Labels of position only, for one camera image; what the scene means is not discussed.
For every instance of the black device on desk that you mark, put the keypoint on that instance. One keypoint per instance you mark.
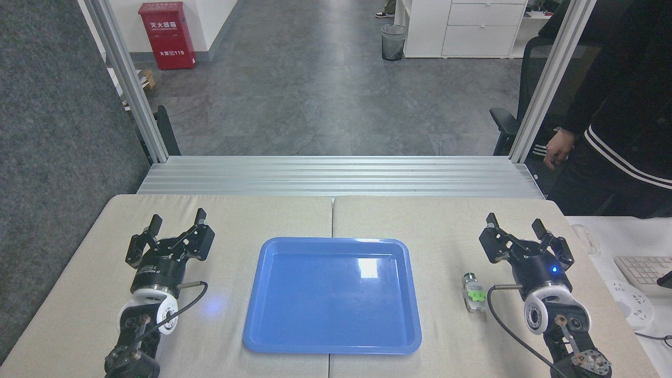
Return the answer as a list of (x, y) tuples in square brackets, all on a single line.
[(667, 280)]

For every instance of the white computer mouse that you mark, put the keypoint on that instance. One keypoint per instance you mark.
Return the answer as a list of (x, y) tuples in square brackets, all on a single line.
[(585, 239)]

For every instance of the grey felt partition panel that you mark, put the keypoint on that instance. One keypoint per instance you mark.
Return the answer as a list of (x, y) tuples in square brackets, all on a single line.
[(58, 157)]

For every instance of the silver aluminium rail platform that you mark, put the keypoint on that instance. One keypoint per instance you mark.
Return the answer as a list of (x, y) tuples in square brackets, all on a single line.
[(336, 176)]

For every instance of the black stand behind post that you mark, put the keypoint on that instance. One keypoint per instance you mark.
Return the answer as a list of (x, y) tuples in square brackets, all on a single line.
[(167, 134)]

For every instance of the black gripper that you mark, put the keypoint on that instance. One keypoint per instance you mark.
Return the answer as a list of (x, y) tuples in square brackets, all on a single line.
[(541, 273), (157, 273)]

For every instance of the white power strip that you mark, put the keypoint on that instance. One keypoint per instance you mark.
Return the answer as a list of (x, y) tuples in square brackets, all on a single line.
[(632, 304)]

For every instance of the grey mesh waste bin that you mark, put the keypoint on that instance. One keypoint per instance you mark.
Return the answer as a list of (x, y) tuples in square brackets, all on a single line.
[(394, 44)]

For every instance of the black office chair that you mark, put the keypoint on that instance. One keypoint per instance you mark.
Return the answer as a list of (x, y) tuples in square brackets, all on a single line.
[(504, 123)]

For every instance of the red fire extinguisher box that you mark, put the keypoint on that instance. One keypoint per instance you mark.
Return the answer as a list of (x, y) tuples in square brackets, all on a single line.
[(167, 37)]

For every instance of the small cardboard box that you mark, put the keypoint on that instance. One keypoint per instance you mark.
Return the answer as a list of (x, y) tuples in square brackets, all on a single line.
[(148, 80)]

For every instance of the white keyboard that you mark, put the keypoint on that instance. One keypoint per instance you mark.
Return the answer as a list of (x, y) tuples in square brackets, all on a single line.
[(643, 273)]

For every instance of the silver aluminium post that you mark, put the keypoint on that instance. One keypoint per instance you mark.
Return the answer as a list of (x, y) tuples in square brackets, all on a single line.
[(126, 73), (551, 73)]

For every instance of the green and clear switch part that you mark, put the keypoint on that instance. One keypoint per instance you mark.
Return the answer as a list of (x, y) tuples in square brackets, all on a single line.
[(473, 294)]

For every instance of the distant walking person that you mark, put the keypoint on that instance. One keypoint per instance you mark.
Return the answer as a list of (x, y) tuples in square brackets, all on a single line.
[(387, 9)]

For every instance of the white drawer cabinet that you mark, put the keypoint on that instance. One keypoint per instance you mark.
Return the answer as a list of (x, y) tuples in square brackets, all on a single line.
[(472, 31)]

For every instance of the blue plastic tray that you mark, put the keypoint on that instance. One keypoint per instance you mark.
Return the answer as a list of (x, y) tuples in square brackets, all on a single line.
[(331, 304)]

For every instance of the person's hand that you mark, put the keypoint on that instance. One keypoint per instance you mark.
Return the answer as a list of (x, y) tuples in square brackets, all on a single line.
[(559, 147)]

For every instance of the white side desk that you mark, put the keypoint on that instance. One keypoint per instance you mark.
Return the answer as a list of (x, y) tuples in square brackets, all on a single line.
[(619, 241)]

